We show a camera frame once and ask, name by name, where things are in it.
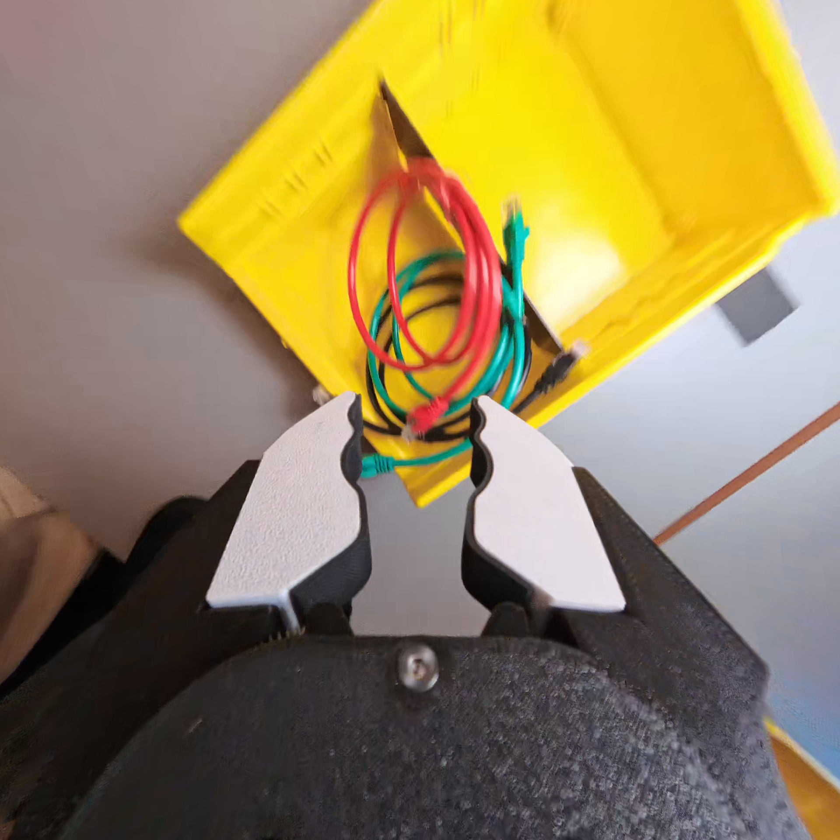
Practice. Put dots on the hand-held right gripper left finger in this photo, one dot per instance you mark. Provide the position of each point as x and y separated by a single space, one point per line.
296 512

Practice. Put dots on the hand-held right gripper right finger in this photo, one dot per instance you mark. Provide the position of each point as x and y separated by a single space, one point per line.
538 525

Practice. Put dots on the yellow storage bin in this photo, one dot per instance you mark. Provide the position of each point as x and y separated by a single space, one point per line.
624 131

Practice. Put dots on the person's beige hoodie torso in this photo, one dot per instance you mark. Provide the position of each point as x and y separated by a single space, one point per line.
40 572

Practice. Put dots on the grey tape strip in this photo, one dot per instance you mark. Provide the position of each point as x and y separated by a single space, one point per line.
755 305

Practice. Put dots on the black bin divider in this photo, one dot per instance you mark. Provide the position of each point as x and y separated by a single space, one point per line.
404 128

